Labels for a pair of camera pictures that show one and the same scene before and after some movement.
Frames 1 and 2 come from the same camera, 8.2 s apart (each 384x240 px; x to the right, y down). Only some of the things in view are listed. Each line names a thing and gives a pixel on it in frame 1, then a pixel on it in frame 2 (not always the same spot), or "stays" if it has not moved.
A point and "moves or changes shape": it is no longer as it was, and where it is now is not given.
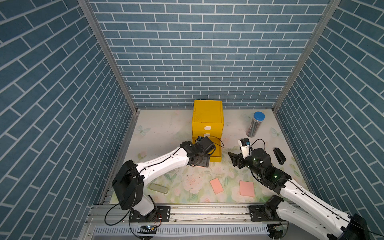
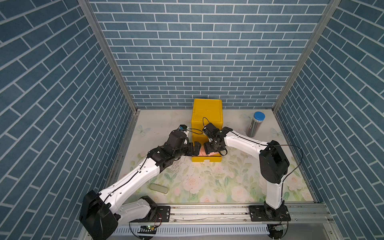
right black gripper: [238, 157] → [206, 145]
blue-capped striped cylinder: [255, 124] stays
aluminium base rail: [114, 215] stays
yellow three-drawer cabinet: [207, 120] stays
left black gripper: [206, 160] → [196, 149]
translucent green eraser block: [158, 188] stays
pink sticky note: [246, 188] moves or changes shape
